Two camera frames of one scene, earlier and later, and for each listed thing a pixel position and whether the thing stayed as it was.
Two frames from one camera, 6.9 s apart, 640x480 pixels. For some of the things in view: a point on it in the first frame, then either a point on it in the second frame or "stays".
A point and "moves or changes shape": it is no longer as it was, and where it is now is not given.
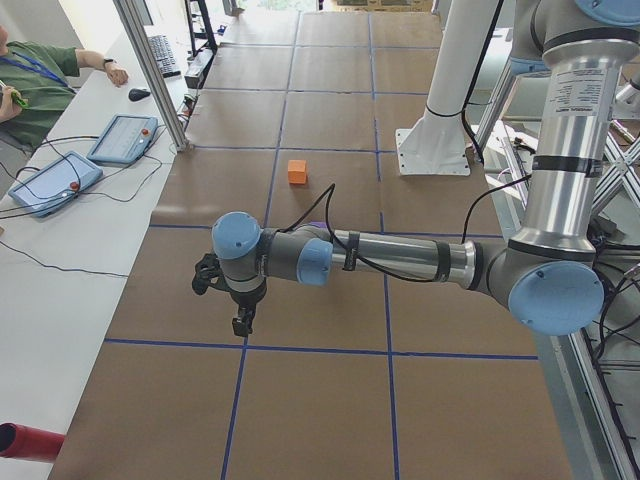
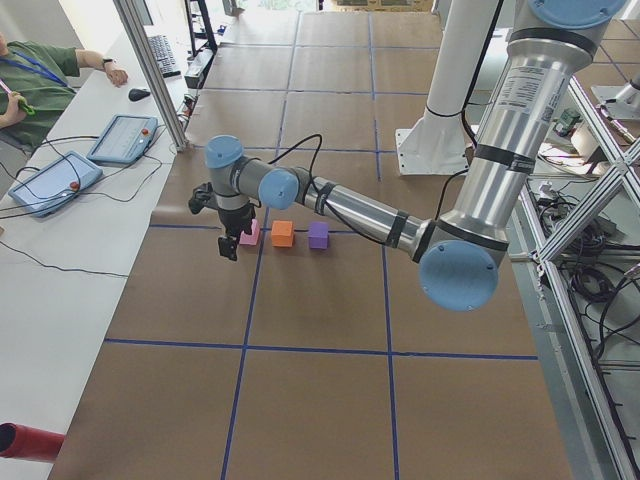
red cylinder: (18, 441) stays
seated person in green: (36, 82) stays
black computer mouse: (136, 94) stays
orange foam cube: (297, 171) moves or changes shape
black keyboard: (164, 55) stays
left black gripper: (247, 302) → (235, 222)
